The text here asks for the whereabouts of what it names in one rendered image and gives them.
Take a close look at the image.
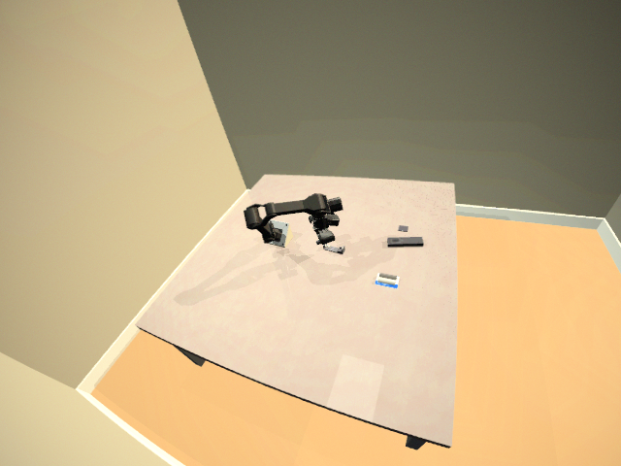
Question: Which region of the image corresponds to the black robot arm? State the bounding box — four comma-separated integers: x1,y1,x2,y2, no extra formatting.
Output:
244,193,343,244

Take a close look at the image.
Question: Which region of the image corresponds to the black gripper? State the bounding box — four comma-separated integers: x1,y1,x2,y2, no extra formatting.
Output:
309,215,336,245

